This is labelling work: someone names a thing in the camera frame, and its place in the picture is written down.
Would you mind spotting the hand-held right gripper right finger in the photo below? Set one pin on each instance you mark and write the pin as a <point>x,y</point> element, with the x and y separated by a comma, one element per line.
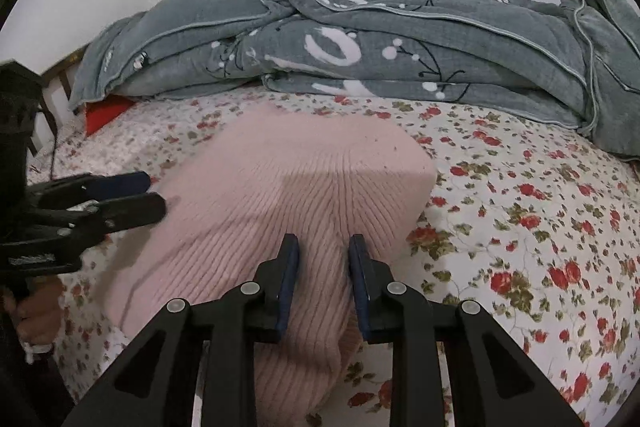
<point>359,287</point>

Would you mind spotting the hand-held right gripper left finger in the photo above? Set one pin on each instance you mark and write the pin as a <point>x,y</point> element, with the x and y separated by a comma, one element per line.
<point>286,287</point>

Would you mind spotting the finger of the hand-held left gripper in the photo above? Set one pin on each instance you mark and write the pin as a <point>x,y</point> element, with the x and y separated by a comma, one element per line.
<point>125,182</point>
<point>135,209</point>

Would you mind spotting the pink knitted sweater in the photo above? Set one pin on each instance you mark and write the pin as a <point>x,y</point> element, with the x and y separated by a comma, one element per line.
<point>300,177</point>

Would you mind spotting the person's left hand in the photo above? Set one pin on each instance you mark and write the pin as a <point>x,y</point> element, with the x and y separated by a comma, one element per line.
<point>42,312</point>

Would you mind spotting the red cloth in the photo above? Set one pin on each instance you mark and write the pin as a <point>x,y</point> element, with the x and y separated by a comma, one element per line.
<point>105,114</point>

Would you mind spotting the wooden bed headboard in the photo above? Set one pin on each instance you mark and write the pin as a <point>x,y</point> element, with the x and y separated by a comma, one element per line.
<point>62,74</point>

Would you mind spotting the floral bed sheet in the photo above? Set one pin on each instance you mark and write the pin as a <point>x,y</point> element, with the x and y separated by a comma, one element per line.
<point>525,217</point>

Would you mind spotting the grey patterned quilt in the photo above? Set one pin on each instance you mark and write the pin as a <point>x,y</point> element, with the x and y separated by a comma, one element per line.
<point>400,37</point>

